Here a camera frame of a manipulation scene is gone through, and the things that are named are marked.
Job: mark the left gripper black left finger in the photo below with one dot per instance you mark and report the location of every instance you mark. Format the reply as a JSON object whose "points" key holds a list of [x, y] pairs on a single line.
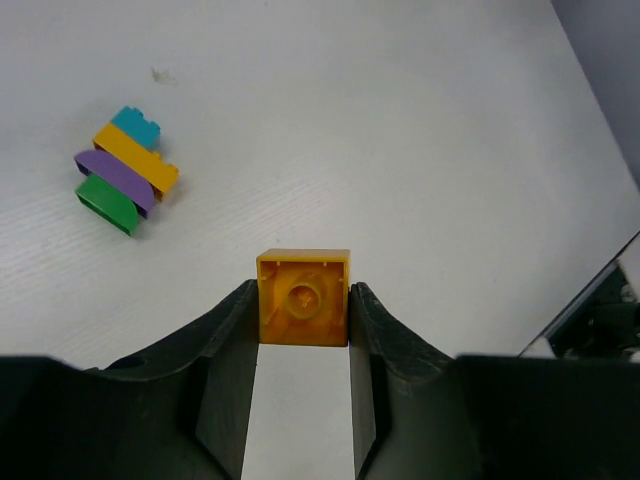
{"points": [[177, 409]]}

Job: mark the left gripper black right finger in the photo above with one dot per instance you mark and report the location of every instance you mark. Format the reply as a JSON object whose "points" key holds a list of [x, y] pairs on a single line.
{"points": [[420, 414]]}

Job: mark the small yellow square lego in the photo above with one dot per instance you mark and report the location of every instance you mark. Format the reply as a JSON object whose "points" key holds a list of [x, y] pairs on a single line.
{"points": [[303, 297]]}

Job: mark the green lego left of pile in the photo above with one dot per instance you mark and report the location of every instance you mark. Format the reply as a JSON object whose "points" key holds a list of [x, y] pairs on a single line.
{"points": [[109, 203]]}

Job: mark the purple slanted lego in pile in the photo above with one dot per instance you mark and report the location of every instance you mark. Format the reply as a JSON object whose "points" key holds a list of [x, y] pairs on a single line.
{"points": [[118, 175]]}

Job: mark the yellow cyan lego top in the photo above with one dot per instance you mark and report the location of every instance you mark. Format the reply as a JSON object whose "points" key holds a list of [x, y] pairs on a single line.
{"points": [[148, 164]]}

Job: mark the cyan lego in pile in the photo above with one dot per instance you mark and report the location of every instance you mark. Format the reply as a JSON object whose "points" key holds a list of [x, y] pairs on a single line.
{"points": [[132, 122]]}

